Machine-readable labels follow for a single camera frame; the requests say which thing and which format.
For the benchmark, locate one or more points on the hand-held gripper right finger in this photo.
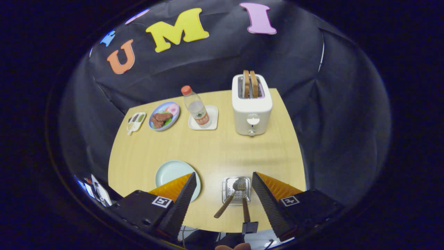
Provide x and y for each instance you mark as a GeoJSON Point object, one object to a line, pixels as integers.
{"type": "Point", "coordinates": [272, 208]}

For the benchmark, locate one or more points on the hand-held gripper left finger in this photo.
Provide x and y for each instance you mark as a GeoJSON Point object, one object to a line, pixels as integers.
{"type": "Point", "coordinates": [181, 208]}

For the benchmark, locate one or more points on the pale green plate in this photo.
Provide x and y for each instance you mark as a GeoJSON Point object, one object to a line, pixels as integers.
{"type": "Point", "coordinates": [170, 175]}

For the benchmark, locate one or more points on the square metal mesh basket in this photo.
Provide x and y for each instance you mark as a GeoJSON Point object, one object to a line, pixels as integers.
{"type": "Point", "coordinates": [228, 185]}

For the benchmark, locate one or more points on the white cluttered equipment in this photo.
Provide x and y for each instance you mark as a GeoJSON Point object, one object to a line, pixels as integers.
{"type": "Point", "coordinates": [99, 192]}

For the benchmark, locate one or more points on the blue plate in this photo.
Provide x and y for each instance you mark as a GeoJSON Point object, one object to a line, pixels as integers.
{"type": "Point", "coordinates": [152, 126]}

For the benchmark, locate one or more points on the green lettuce leaf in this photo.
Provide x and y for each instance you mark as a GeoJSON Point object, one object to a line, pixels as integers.
{"type": "Point", "coordinates": [168, 122]}

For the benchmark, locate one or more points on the brown meat slices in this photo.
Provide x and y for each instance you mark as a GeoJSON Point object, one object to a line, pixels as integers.
{"type": "Point", "coordinates": [159, 119]}

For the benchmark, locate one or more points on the white square coaster tray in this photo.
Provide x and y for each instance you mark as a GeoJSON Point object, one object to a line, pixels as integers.
{"type": "Point", "coordinates": [213, 121]}

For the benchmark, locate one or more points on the white divided condiment dish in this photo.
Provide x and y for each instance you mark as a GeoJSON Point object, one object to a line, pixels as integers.
{"type": "Point", "coordinates": [136, 123]}

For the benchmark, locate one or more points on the pink ham slice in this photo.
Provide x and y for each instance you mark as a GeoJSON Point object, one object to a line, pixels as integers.
{"type": "Point", "coordinates": [172, 109]}

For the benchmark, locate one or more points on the clear water bottle red cap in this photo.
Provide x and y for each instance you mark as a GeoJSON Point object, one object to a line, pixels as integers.
{"type": "Point", "coordinates": [197, 109]}

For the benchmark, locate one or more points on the white toaster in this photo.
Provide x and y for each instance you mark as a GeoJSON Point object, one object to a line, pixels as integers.
{"type": "Point", "coordinates": [251, 107]}

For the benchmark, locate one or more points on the black backdrop cloth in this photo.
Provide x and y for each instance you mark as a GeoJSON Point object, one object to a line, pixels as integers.
{"type": "Point", "coordinates": [208, 59]}

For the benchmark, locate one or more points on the small black square bracket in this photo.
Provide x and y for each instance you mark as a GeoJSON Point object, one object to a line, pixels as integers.
{"type": "Point", "coordinates": [249, 227]}

